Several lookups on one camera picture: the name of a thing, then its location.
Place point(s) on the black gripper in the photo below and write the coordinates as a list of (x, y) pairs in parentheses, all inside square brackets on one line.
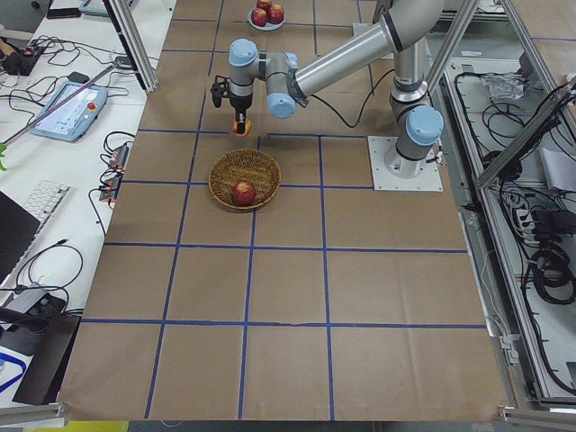
[(239, 103)]

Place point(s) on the red yellow apple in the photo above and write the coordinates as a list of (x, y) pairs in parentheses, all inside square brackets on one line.
[(240, 128)]

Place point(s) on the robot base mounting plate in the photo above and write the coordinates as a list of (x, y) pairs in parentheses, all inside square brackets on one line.
[(392, 172)]

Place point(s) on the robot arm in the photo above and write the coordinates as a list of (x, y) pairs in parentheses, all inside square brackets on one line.
[(398, 28)]

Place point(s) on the woven wicker basket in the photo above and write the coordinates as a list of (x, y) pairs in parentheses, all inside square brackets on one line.
[(245, 165)]

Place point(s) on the dark red apple in basket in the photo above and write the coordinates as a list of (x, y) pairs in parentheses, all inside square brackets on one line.
[(244, 193)]

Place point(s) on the light blue plate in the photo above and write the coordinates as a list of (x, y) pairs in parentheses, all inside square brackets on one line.
[(269, 27)]

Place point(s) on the red apple on plate left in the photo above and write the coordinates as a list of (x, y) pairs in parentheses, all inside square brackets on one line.
[(258, 17)]

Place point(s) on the red apple on plate right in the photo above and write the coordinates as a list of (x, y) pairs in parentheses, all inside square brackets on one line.
[(275, 14)]

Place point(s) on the teach pendant tablet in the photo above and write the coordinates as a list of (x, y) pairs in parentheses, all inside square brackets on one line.
[(73, 119)]

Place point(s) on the white keyboard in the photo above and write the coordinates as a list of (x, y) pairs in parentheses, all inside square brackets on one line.
[(44, 199)]

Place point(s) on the black laptop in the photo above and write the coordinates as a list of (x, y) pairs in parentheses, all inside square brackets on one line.
[(18, 231)]

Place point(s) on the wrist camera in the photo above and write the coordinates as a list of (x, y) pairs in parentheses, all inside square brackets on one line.
[(219, 90)]

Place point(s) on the aluminium frame post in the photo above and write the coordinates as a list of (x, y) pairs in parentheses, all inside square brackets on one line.
[(129, 36)]

